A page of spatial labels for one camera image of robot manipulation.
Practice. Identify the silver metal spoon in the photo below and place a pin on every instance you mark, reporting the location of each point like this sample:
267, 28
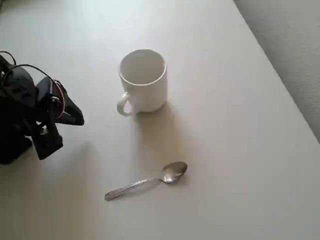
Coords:
172, 172

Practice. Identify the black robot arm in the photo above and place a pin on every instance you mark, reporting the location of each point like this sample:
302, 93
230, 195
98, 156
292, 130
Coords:
15, 100

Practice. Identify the white ceramic mug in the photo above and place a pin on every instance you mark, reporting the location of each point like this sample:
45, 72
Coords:
150, 95

